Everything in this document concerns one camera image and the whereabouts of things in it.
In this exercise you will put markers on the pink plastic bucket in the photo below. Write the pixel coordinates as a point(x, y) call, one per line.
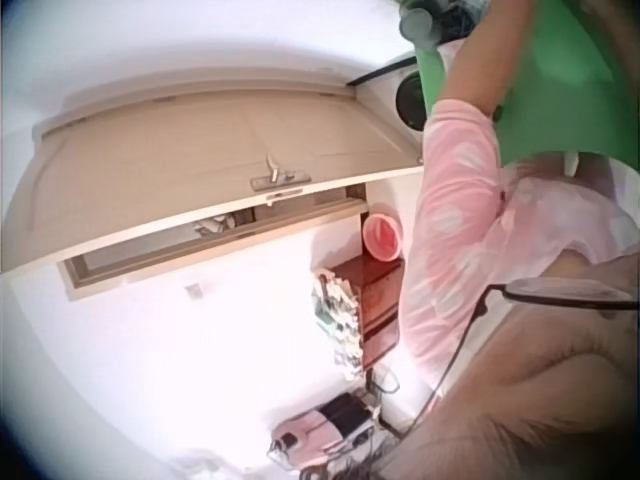
point(382, 232)

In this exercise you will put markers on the red-brown wooden cabinet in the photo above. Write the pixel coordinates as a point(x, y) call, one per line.
point(380, 295)

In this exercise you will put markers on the row of white green packets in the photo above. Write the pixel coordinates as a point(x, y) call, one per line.
point(340, 320)

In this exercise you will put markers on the white washing machine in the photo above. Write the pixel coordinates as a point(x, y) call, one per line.
point(386, 102)

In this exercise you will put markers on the beige door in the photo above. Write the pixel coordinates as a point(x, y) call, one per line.
point(175, 150)

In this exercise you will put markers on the pink and black bag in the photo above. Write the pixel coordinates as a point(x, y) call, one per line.
point(320, 420)

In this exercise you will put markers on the grey round pipe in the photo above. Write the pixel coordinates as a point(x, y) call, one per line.
point(419, 26)

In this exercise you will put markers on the green plastic tub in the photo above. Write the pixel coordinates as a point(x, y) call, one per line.
point(560, 75)

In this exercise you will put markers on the white wall switch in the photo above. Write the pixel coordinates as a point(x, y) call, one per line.
point(193, 291)

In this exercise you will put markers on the beige door frame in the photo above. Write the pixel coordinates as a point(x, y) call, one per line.
point(165, 256)

